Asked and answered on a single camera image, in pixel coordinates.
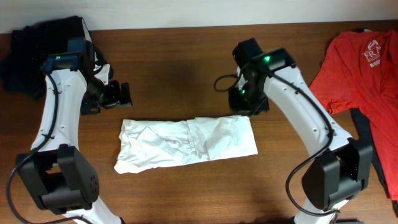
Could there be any white t-shirt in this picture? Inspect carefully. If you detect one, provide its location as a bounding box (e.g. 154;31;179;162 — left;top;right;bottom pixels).
114;115;258;174

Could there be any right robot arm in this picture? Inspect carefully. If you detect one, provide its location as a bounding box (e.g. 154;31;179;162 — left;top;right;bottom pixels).
228;39;373;223

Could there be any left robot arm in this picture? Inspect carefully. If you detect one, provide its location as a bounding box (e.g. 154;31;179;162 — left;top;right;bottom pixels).
12;37;132;223

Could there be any grey white folded garment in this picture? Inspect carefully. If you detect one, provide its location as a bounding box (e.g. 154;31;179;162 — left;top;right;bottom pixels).
81;18;92;42

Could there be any folded navy garment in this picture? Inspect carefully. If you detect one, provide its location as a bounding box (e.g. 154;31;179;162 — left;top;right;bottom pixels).
1;52;27;92

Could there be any folded black garment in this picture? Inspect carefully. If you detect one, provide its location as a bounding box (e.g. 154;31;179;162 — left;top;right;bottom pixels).
10;16;84;100

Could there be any red t-shirt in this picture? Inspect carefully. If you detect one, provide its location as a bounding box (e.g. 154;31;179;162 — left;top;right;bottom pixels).
310;30;397;200

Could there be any dark navy garment under red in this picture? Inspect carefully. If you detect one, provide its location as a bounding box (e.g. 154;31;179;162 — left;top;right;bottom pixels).
350;28;398;215

